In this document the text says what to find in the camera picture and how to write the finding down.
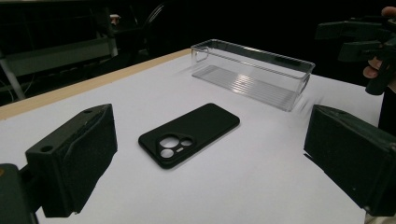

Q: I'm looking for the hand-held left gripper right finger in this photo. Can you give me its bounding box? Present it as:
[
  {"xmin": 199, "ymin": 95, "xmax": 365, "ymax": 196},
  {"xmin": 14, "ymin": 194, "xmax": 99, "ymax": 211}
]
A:
[{"xmin": 304, "ymin": 105, "xmax": 396, "ymax": 217}]

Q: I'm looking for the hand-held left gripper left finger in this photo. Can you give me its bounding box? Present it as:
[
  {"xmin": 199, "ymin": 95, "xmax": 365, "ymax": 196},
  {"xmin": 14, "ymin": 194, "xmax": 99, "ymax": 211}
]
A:
[{"xmin": 25, "ymin": 103, "xmax": 119, "ymax": 218}]

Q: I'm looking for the clear plastic box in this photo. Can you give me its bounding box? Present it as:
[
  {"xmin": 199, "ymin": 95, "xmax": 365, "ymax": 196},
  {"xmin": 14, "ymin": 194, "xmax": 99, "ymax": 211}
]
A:
[{"xmin": 190, "ymin": 38, "xmax": 316, "ymax": 112}]

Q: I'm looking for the black phone case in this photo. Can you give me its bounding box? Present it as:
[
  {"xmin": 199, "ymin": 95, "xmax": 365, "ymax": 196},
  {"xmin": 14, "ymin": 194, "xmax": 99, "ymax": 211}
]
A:
[{"xmin": 137, "ymin": 103, "xmax": 241, "ymax": 170}]

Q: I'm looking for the white table mat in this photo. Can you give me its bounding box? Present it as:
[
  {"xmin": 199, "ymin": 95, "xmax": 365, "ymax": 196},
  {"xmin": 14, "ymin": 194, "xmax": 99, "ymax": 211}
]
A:
[{"xmin": 0, "ymin": 54, "xmax": 385, "ymax": 224}]

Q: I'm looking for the grey metal frame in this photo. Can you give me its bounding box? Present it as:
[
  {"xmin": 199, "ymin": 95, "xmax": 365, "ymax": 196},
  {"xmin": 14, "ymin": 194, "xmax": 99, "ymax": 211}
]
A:
[{"xmin": 0, "ymin": 36, "xmax": 120, "ymax": 101}]

